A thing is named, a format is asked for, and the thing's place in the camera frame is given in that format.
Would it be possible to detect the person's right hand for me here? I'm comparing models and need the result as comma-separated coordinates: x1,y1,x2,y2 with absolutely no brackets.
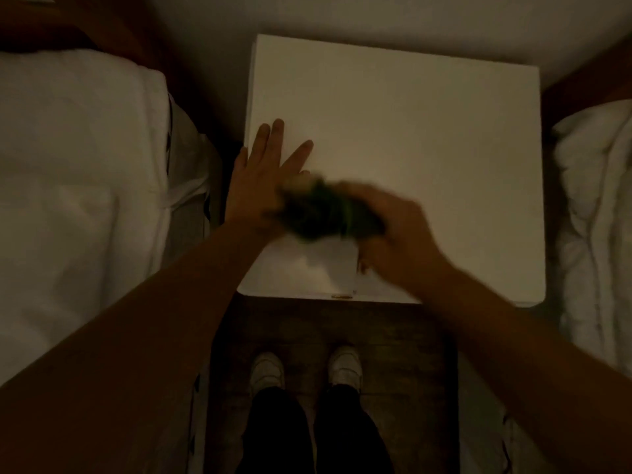
340,182,458,304

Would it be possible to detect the person's left hand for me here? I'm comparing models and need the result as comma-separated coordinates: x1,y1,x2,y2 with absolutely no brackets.
224,118,315,238

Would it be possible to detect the green cloth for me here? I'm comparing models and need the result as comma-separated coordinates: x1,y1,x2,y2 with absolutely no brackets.
276,174,387,242

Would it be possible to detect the white nightstand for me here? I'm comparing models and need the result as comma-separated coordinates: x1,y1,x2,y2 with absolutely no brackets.
236,34,546,307

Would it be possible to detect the person's right forearm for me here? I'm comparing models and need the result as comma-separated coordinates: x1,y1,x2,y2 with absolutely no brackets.
419,263,632,474

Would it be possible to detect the person's left forearm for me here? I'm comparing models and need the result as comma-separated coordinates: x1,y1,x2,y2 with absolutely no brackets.
0,219,270,474

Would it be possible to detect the person's left white shoe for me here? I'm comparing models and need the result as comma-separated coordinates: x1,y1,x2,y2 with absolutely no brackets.
248,351,285,398

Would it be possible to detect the person's right leg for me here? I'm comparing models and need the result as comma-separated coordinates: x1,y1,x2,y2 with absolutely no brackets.
313,383,396,474

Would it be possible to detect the person's leg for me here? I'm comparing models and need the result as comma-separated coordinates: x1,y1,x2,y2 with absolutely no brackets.
236,386,317,474
313,383,396,474

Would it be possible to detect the person's left leg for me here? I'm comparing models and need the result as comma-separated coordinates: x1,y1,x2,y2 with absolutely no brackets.
236,386,317,474

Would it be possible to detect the white quilted bed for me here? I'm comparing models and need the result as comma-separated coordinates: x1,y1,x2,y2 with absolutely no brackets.
0,49,223,474
503,98,632,474

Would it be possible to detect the curved wooden headboard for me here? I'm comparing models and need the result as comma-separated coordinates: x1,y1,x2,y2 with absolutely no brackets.
0,0,169,70
540,34,632,139

